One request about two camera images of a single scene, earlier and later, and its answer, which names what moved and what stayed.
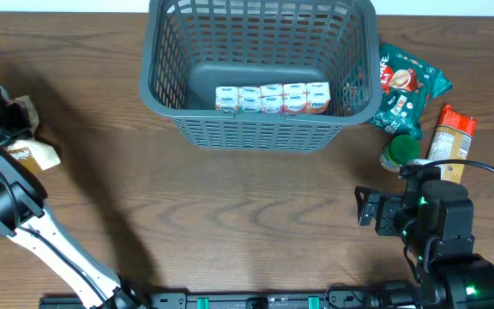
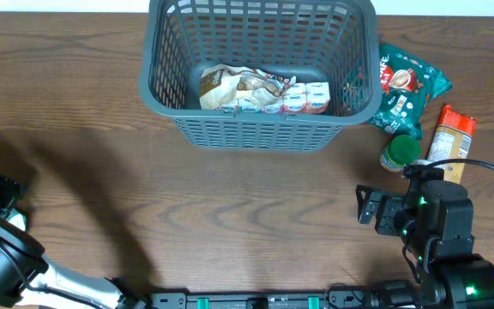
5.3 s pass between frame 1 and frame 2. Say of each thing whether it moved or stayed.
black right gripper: stayed
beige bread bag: moved
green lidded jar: stayed
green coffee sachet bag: stayed
